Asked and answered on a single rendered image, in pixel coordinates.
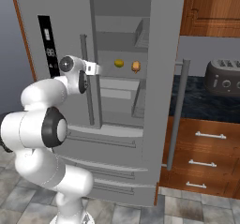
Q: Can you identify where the yellow-green squash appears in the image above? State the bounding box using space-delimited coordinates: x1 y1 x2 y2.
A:
113 58 125 68

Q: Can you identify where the silver drawer handle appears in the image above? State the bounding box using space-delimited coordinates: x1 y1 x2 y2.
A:
185 181 208 190
187 158 218 169
195 130 228 141

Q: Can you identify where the grey fridge door handle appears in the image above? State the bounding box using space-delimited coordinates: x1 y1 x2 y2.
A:
161 58 191 172
79 33 96 126

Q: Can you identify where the wooden drawer front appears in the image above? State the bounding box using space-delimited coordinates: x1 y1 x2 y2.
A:
158 171 240 201
164 116 240 158
161 146 240 181

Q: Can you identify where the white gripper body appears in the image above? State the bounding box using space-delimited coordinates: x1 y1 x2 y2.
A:
94 63 104 76

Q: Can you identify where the grey fridge drawer handle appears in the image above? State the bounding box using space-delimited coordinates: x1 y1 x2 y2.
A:
67 135 137 149
92 182 136 196

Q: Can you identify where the wooden fridge side panel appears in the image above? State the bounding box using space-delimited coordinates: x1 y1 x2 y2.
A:
8 0 38 82

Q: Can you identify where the grey fridge door, black panel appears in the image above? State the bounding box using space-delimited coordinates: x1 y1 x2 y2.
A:
12 0 103 129

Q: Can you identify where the grey fridge drawer front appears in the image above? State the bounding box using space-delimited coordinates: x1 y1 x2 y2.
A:
68 166 158 208
54 124 149 172

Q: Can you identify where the brown chicken drumstick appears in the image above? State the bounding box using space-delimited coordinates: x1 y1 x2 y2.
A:
131 61 142 74

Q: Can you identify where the grey fridge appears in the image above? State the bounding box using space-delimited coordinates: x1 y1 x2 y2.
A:
12 0 188 208

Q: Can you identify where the dark grey toaster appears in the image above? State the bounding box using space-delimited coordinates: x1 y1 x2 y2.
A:
203 58 240 97

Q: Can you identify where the wooden wall cupboard door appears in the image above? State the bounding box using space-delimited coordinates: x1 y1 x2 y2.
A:
180 0 240 38

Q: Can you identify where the grey fridge door with bins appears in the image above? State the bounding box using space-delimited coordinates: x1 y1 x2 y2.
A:
130 0 188 173

